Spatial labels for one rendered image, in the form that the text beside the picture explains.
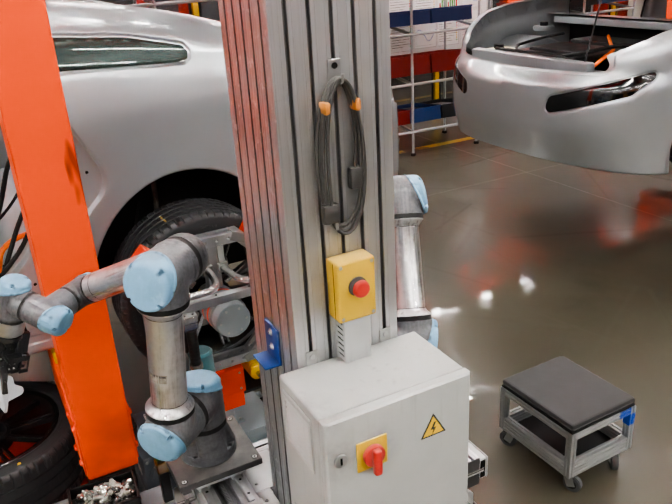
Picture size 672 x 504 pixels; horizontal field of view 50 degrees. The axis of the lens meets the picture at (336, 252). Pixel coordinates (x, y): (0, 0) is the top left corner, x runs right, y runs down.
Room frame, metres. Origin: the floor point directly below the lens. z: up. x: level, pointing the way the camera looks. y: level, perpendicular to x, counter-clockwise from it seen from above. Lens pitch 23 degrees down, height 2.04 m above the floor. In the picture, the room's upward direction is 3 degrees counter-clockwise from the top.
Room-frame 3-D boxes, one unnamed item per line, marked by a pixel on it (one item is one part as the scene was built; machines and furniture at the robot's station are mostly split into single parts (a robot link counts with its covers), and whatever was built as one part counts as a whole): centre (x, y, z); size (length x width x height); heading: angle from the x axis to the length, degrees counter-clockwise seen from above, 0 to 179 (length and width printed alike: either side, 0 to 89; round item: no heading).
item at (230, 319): (2.32, 0.42, 0.85); 0.21 x 0.14 x 0.14; 27
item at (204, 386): (1.56, 0.38, 0.98); 0.13 x 0.12 x 0.14; 158
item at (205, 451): (1.57, 0.37, 0.87); 0.15 x 0.15 x 0.10
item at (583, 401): (2.44, -0.91, 0.17); 0.43 x 0.36 x 0.34; 28
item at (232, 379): (2.42, 0.47, 0.48); 0.16 x 0.12 x 0.17; 27
